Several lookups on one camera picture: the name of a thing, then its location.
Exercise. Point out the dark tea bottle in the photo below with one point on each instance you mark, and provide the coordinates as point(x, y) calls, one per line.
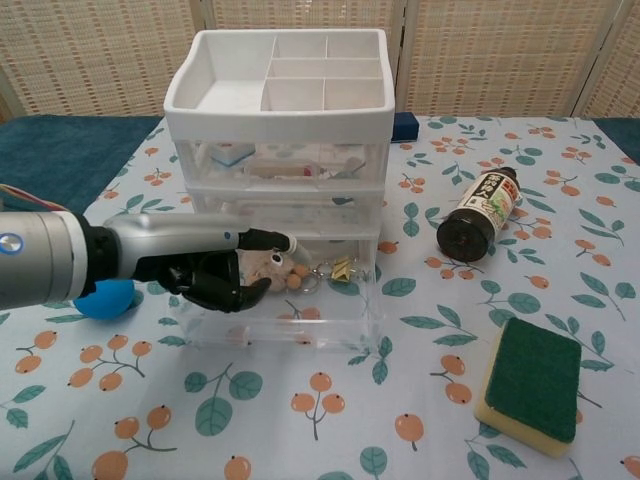
point(475, 212)

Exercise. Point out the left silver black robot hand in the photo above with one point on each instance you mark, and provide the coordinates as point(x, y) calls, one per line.
point(170, 237)

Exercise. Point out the brown plush toy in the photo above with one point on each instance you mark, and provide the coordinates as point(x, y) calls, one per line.
point(272, 270)

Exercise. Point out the clear drawer with white items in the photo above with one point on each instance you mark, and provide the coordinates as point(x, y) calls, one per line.
point(310, 212)

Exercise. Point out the white plastic drawer organizer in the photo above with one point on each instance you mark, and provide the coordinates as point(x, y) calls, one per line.
point(275, 120)

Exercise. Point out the floral leaf print tablecloth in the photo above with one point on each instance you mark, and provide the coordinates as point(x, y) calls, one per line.
point(350, 400)

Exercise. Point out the clear drawer holding plush toy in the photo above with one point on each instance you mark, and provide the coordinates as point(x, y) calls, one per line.
point(320, 320)

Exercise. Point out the green and yellow sponge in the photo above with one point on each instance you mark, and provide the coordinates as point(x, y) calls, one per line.
point(535, 380)

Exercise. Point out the white teal block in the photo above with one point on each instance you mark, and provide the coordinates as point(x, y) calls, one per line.
point(231, 151)

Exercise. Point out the clear drawer with mixed items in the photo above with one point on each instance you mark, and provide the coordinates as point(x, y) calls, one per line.
point(300, 160)

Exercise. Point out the blue ball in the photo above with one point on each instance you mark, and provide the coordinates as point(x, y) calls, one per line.
point(107, 302)

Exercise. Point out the teal table cover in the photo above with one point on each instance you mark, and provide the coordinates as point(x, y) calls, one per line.
point(50, 160)

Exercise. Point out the blue block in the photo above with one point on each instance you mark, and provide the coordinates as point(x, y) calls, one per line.
point(406, 127)

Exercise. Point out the bamboo folding screen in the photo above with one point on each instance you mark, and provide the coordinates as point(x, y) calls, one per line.
point(500, 55)

